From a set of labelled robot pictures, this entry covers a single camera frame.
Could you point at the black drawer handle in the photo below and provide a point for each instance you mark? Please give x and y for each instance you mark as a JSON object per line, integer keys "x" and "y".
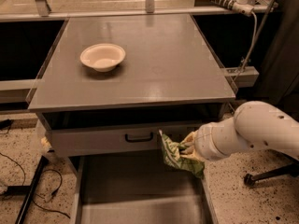
{"x": 138, "y": 139}

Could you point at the grey metal frame rail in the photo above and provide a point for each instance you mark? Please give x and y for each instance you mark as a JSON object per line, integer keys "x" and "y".
{"x": 56, "y": 16}

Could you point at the open grey middle drawer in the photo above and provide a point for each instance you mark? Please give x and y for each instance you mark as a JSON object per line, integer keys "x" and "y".
{"x": 137, "y": 188}

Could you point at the grey drawer cabinet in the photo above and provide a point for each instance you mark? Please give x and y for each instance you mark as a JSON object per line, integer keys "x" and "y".
{"x": 168, "y": 75}

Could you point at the white power strip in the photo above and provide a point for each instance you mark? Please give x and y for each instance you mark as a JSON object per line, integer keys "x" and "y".
{"x": 238, "y": 6}

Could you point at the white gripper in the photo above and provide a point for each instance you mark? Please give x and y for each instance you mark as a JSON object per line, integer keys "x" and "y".
{"x": 205, "y": 143}

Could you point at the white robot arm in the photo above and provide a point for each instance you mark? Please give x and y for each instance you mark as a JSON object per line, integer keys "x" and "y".
{"x": 254, "y": 126}

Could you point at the grey top drawer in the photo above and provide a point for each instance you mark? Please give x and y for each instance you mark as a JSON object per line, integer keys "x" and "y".
{"x": 117, "y": 138}

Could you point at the black metal floor bar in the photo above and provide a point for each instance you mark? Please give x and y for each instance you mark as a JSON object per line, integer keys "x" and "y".
{"x": 30, "y": 193}

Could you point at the green jalapeno chip bag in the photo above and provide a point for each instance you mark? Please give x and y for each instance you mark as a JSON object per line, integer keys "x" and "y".
{"x": 172, "y": 157}

